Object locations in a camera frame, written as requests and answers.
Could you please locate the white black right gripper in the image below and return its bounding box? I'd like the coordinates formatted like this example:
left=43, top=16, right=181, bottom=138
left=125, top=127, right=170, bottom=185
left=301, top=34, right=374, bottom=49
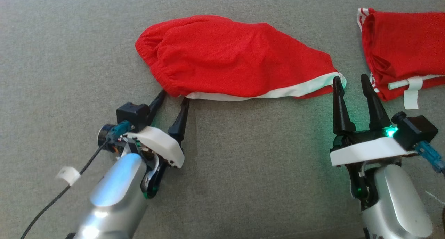
left=330, top=74, right=418, bottom=167

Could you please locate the white cable label tape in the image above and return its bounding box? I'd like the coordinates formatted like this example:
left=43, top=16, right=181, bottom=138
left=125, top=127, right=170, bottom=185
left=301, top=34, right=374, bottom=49
left=55, top=166, right=81, bottom=187

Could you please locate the grey fabric sofa seat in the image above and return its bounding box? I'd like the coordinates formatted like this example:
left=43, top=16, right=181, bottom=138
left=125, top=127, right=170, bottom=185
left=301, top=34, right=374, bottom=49
left=0, top=0, right=445, bottom=239

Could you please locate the red white numbered jersey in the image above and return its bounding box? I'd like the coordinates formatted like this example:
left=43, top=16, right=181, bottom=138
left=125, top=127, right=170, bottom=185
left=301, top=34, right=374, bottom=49
left=357, top=8, right=445, bottom=110

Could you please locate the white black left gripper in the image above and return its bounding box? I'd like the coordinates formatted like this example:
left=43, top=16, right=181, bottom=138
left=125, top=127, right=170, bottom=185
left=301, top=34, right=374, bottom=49
left=122, top=90, right=191, bottom=169

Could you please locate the red shorts white trim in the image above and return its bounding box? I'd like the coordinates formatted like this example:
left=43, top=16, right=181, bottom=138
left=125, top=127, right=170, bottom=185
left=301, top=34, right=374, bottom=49
left=135, top=15, right=347, bottom=102

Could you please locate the black cable teal connector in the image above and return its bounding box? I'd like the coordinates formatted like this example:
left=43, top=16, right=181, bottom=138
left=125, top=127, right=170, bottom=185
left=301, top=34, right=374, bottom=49
left=414, top=141, right=445, bottom=176
left=20, top=120, right=132, bottom=239

